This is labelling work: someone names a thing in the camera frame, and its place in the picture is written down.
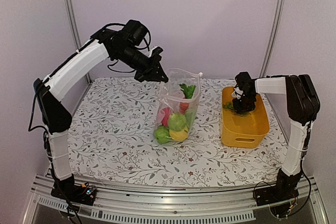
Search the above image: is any clear zip top bag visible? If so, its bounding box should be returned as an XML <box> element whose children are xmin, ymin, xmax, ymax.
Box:
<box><xmin>153</xmin><ymin>68</ymin><xmax>203</xmax><ymax>145</ymax></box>

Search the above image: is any left aluminium post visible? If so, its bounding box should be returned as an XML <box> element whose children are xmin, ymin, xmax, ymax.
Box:
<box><xmin>59</xmin><ymin>0</ymin><xmax>91</xmax><ymax>83</ymax></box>

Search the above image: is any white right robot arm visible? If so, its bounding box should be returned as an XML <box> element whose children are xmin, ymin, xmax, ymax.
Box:
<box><xmin>233</xmin><ymin>72</ymin><xmax>320</xmax><ymax>178</ymax></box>

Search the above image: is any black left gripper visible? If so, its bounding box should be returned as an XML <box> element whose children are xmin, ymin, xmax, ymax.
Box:
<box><xmin>114</xmin><ymin>44</ymin><xmax>169</xmax><ymax>82</ymax></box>

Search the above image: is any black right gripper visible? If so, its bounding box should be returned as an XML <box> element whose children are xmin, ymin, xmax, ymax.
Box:
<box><xmin>233</xmin><ymin>93</ymin><xmax>256</xmax><ymax>113</ymax></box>

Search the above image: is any red apple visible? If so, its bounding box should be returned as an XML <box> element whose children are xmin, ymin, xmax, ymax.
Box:
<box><xmin>160</xmin><ymin>107</ymin><xmax>171</xmax><ymax>126</ymax></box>

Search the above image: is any green grape bunch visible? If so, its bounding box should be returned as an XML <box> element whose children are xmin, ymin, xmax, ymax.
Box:
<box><xmin>222</xmin><ymin>102</ymin><xmax>250</xmax><ymax>116</ymax></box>

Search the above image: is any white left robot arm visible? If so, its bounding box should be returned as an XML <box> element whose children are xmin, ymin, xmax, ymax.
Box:
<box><xmin>33</xmin><ymin>28</ymin><xmax>169</xmax><ymax>200</ymax></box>

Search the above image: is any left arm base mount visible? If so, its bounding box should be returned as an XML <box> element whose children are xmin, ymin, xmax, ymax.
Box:
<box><xmin>51</xmin><ymin>180</ymin><xmax>97</xmax><ymax>206</ymax></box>

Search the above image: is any green guava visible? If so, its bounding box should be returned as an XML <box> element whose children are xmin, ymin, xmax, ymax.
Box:
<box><xmin>167</xmin><ymin>113</ymin><xmax>186</xmax><ymax>131</ymax></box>
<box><xmin>154</xmin><ymin>125</ymin><xmax>171</xmax><ymax>144</ymax></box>

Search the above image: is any aluminium post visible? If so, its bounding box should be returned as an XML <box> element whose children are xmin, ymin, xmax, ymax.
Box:
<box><xmin>259</xmin><ymin>0</ymin><xmax>285</xmax><ymax>77</ymax></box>
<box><xmin>59</xmin><ymin>0</ymin><xmax>91</xmax><ymax>83</ymax></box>

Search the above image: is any yellow plastic basket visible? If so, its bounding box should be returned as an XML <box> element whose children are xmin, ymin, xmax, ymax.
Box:
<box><xmin>221</xmin><ymin>87</ymin><xmax>270</xmax><ymax>148</ymax></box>

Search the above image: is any orange carrot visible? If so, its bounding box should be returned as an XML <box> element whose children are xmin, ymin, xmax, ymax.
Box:
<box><xmin>179</xmin><ymin>83</ymin><xmax>196</xmax><ymax>114</ymax></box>

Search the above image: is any aluminium front rail frame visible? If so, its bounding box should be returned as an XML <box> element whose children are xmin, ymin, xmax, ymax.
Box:
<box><xmin>23</xmin><ymin>175</ymin><xmax>331</xmax><ymax>223</ymax></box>

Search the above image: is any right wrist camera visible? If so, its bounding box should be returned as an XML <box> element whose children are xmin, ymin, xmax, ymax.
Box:
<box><xmin>232</xmin><ymin>71</ymin><xmax>256</xmax><ymax>99</ymax></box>

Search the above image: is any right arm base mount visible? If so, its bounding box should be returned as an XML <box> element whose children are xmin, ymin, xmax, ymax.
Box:
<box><xmin>253</xmin><ymin>170</ymin><xmax>301</xmax><ymax>218</ymax></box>

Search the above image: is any floral tablecloth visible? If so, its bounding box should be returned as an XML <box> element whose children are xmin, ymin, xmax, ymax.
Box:
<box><xmin>68</xmin><ymin>77</ymin><xmax>287</xmax><ymax>187</ymax></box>

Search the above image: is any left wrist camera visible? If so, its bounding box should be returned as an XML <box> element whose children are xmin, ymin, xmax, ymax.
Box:
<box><xmin>122</xmin><ymin>19</ymin><xmax>163</xmax><ymax>56</ymax></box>

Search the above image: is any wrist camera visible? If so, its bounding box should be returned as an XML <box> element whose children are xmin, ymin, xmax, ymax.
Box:
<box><xmin>122</xmin><ymin>19</ymin><xmax>163</xmax><ymax>56</ymax></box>
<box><xmin>232</xmin><ymin>71</ymin><xmax>256</xmax><ymax>99</ymax></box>

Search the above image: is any right aluminium post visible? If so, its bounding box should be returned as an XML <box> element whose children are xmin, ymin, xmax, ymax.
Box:
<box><xmin>259</xmin><ymin>0</ymin><xmax>285</xmax><ymax>77</ymax></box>

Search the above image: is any yellow lemon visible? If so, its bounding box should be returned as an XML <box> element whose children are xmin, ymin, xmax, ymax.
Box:
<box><xmin>169</xmin><ymin>126</ymin><xmax>188</xmax><ymax>141</ymax></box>

